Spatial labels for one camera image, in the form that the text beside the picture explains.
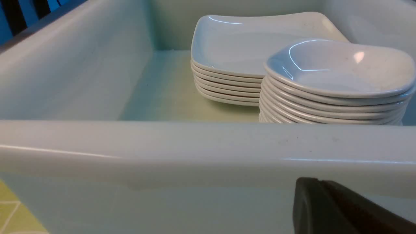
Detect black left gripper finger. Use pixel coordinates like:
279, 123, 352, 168
292, 177, 416, 234

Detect stack of white small bowls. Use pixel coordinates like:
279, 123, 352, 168
258, 39, 415, 125

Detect stack of white square plates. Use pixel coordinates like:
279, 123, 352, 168
191, 12, 348, 107

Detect large white plastic tub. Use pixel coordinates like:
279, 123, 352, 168
0, 0, 415, 234

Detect green checked tablecloth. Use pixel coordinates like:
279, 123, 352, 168
0, 181, 49, 234

